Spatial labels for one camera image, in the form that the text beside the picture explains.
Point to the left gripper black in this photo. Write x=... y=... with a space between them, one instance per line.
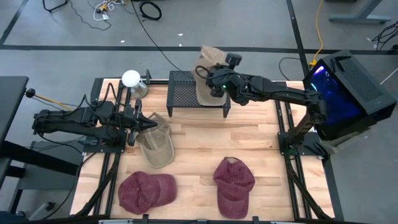
x=132 y=121

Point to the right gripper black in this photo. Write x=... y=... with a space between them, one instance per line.
x=225 y=77

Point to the tan baseball cap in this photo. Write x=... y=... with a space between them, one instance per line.
x=211 y=54
x=157 y=149
x=205 y=101

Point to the maroon baseball cap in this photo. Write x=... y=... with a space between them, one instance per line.
x=140 y=193
x=233 y=186

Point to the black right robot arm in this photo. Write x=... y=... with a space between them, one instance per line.
x=280 y=90

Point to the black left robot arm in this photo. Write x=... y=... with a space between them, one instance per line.
x=62 y=121

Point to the black perforated metal shelf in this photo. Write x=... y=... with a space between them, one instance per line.
x=180 y=93

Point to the white mushroom lamp metal base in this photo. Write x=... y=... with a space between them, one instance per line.
x=131 y=78

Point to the grey desk base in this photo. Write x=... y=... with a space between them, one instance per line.
x=43 y=179

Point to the black round plug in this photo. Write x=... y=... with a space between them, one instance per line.
x=30 y=93

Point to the black caster wheel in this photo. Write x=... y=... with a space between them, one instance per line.
x=49 y=206

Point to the black computer case blue light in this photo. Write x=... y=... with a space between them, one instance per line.
x=357 y=81

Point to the grey desk leg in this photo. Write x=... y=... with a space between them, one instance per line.
x=357 y=18

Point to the black aluminium table frame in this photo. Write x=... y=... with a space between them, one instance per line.
x=158 y=81

